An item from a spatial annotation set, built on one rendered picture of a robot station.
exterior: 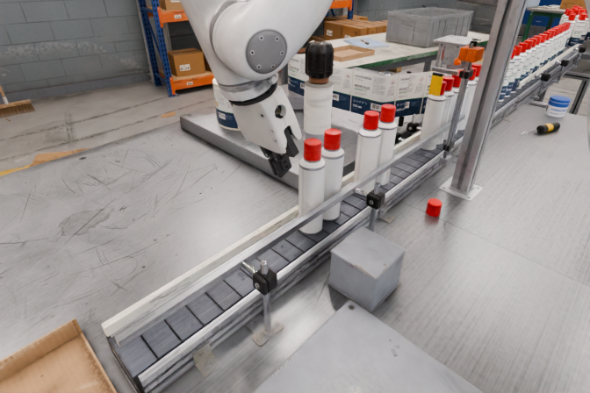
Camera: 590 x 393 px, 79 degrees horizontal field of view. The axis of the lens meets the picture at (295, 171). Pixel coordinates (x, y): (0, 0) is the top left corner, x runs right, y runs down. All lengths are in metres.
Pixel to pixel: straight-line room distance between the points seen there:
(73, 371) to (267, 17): 0.59
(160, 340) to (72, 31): 4.61
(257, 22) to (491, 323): 0.62
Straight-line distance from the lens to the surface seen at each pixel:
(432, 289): 0.77
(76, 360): 0.72
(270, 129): 0.52
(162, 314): 0.56
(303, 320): 0.68
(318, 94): 1.06
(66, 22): 5.04
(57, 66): 5.10
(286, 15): 0.39
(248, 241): 0.70
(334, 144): 0.71
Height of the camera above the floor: 1.37
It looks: 31 degrees down
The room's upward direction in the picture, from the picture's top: straight up
